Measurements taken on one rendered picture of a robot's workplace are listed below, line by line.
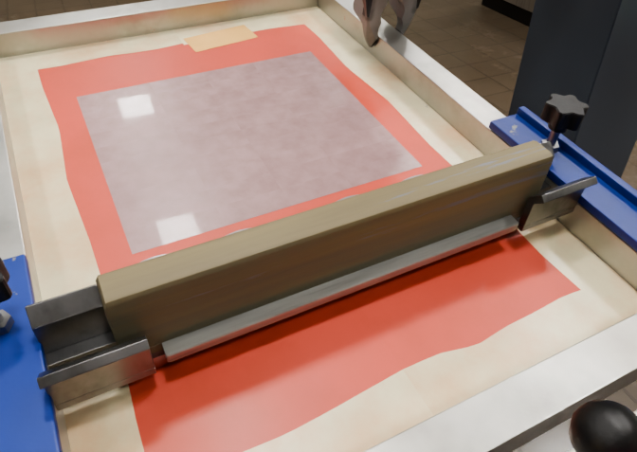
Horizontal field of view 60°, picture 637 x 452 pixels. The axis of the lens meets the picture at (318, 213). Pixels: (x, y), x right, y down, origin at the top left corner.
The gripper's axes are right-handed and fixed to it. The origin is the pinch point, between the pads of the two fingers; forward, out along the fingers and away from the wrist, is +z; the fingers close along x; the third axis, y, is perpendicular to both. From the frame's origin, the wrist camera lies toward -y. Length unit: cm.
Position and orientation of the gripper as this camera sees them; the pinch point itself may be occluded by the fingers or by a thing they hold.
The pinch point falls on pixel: (387, 38)
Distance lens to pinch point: 87.5
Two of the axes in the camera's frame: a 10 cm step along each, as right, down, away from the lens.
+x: -8.9, 2.8, -3.6
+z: -0.5, 7.2, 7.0
